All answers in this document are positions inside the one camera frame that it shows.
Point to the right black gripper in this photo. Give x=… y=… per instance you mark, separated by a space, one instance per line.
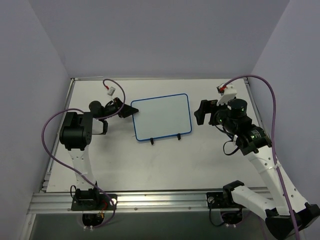
x=208 y=113

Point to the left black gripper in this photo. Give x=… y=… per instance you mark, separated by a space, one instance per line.
x=120 y=108

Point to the blue framed whiteboard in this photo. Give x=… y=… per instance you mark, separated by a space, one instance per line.
x=162 y=117

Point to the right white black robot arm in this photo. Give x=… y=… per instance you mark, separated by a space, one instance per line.
x=287 y=209

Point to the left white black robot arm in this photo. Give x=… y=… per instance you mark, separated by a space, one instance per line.
x=76 y=135

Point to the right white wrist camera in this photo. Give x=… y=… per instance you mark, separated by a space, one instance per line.
x=227 y=93

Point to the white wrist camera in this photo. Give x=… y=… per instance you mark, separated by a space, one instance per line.
x=111 y=91
x=227 y=93

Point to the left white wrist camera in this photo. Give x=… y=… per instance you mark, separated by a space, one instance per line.
x=111 y=91

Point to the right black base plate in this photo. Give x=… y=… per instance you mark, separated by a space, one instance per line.
x=216 y=200

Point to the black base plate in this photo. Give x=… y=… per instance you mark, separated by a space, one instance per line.
x=216 y=200
x=87 y=202

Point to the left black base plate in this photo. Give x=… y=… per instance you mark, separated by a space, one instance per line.
x=87 y=202

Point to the aluminium front rail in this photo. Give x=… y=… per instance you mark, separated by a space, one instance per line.
x=128 y=202

